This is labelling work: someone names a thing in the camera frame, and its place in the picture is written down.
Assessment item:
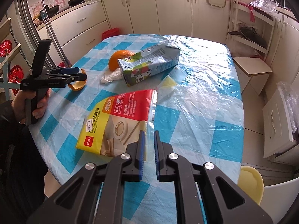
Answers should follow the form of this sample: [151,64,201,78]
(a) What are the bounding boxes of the small white wooden stool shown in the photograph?
[233,57,273,95]

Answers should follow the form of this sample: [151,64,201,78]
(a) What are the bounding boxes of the orange peel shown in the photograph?
[67,69,87,91]

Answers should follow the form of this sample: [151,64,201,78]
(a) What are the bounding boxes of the open white drawer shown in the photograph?
[263,90,298,158]

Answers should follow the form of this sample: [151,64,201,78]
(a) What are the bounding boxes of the clear plastic bag in drawer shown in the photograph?
[277,81,298,142]

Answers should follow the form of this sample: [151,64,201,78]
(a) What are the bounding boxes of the person's left hand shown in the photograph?
[12,89,51,123]

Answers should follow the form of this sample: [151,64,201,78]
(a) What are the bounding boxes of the white tissue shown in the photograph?
[100,68,122,84]

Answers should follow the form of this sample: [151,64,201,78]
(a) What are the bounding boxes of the yellow plastic trash bin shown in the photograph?
[238,166,264,205]

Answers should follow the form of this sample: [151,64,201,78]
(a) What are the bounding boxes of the red plastic container on floor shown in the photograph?
[101,28,120,40]

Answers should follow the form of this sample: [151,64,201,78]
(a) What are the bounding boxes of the white lower kitchen cabinets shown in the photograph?
[28,0,298,97]

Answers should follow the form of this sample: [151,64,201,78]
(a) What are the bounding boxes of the blue white milk carton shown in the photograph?
[118,40,180,87]

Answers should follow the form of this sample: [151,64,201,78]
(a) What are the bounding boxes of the mop with metal handle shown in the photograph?
[36,0,73,69]

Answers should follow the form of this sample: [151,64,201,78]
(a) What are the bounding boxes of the red cloth on shelf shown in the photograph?
[238,1,255,23]

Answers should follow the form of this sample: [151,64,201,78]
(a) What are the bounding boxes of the blue white checkered tablecloth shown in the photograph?
[29,34,244,223]

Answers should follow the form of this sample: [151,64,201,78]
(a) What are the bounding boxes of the black frying pan on shelf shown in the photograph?
[228,26,267,49]

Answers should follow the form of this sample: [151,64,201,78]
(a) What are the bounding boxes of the black pan on stove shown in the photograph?
[45,5,60,18]

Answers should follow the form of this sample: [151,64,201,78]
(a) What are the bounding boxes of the wooden blue side rack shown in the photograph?
[1,17,21,101]

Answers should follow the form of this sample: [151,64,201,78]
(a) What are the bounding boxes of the whole orange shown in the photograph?
[108,50,134,71]

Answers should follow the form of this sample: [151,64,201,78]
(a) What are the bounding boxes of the red yellow tape package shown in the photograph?
[75,89,158,157]

